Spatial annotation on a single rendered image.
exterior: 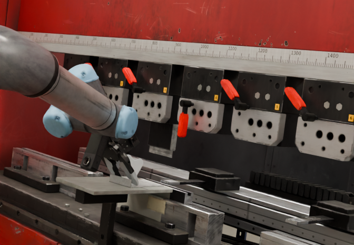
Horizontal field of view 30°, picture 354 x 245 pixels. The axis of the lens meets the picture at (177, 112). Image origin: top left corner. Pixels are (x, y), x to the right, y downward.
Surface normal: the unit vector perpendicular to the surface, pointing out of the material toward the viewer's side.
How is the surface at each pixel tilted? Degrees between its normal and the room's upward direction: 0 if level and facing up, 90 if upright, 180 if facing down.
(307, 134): 90
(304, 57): 90
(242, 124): 90
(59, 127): 129
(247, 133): 90
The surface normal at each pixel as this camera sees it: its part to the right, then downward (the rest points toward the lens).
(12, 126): 0.66, 0.12
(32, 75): 0.58, 0.39
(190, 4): -0.74, -0.06
